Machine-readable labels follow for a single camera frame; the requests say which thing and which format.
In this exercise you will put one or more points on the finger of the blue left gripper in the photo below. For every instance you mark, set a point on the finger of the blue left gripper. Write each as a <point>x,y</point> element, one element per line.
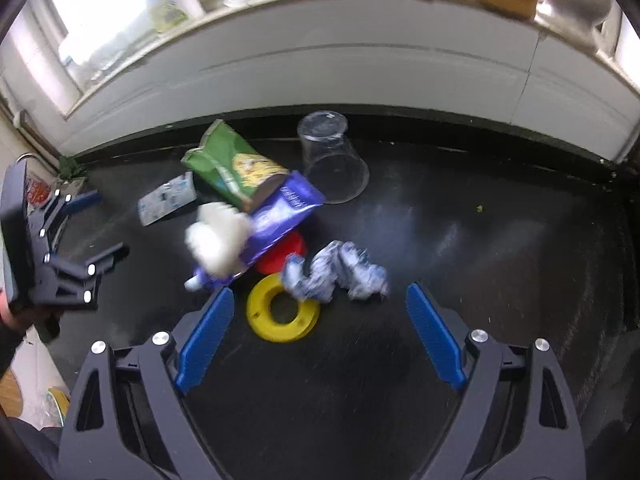
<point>82,201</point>

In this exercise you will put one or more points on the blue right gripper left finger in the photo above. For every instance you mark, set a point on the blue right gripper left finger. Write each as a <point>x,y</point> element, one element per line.
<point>198,336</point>

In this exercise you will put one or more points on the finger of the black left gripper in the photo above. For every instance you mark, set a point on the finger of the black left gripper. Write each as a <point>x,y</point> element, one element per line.
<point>104,262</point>

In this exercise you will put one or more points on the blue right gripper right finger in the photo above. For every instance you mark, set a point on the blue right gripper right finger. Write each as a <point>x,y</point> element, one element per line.
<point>443,348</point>

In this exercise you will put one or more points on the small blue white packet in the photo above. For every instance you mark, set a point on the small blue white packet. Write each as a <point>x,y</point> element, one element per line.
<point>166,199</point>

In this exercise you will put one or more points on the white foam piece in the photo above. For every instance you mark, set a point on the white foam piece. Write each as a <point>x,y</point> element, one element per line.
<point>217,238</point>

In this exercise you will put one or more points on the blue white wrapper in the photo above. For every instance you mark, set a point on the blue white wrapper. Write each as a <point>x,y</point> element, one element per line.
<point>339,264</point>

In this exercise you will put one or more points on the clear plastic cup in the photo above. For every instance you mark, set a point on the clear plastic cup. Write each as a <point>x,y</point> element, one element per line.
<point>331,163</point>

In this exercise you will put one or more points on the person's left hand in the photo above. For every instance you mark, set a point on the person's left hand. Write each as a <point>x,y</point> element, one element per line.
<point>18,322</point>

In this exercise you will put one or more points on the green scouring pad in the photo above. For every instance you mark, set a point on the green scouring pad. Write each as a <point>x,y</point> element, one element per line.
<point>70,169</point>

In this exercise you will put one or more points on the red detergent bottle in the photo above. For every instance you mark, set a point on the red detergent bottle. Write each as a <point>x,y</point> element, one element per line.
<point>37,190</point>

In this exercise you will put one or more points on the red round lid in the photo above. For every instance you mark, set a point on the red round lid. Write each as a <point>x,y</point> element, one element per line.
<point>273,260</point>

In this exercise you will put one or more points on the green snack bag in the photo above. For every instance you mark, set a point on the green snack bag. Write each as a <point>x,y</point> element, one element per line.
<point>225,161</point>

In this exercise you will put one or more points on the white label bottle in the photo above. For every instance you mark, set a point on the white label bottle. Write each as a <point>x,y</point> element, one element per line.
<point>167,14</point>

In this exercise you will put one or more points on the grey kettle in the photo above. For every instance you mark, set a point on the grey kettle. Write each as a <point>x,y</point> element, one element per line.
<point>589,22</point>

